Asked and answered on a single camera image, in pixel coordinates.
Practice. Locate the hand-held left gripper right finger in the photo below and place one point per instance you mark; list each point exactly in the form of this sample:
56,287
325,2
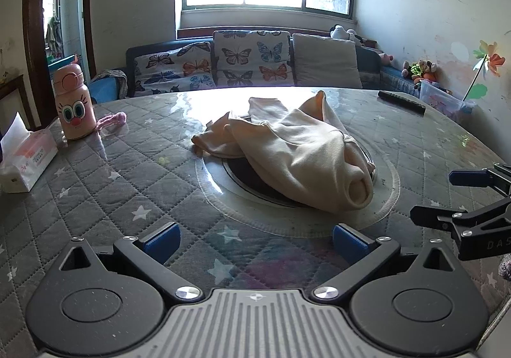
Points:
349,241

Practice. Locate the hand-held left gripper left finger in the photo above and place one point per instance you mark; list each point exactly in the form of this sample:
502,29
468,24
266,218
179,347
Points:
161,241

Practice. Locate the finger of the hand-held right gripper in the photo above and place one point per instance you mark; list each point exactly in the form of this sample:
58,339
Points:
479,228
467,177

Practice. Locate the cream long-sleeved shirt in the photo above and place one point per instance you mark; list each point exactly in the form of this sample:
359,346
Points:
303,150

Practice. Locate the person's right hand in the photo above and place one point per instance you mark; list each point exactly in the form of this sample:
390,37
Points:
506,267

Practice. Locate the clear plastic storage box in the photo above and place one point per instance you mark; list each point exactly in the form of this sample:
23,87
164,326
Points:
445,100

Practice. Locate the black remote control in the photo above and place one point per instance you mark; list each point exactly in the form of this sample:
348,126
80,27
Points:
401,102

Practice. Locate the brown plush toy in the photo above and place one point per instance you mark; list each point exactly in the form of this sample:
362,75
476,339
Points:
429,70

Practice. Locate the green plush toy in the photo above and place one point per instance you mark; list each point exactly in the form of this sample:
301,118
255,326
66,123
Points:
416,71

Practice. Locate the colourful pinwheel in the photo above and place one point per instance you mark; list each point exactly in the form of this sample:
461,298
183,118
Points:
489,59

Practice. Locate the small pink cloth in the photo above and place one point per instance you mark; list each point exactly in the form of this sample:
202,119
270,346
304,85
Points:
115,118

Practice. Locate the pink plush toy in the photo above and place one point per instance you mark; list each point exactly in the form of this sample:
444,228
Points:
385,58

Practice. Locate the white tissue pack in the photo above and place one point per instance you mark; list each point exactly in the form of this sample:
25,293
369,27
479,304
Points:
28,158

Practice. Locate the pink cartoon water bottle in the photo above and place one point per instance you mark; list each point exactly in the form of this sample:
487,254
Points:
74,110

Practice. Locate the blue cloth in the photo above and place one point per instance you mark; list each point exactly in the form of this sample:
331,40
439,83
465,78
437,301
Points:
103,90

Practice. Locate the wide butterfly print cushion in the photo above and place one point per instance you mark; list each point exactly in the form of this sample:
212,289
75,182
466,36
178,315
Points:
171,71

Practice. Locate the grey garment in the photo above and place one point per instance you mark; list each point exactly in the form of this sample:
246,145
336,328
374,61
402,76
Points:
111,74

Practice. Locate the plain beige cushion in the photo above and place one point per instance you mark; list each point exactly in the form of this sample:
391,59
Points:
325,61

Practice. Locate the dark blue sofa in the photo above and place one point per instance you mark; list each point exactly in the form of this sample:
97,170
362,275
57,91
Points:
139,51

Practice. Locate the black and white plush toy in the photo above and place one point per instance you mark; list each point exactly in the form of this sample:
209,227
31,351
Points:
339,31

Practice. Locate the turquoise counter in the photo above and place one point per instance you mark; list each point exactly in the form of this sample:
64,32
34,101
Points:
64,65

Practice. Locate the tall butterfly print cushion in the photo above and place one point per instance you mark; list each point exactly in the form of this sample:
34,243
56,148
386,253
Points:
251,59

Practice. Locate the dark wooden side table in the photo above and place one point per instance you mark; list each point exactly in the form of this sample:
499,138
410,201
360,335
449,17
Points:
16,96

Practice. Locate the dark wooden door frame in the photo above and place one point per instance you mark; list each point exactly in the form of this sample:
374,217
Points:
30,23

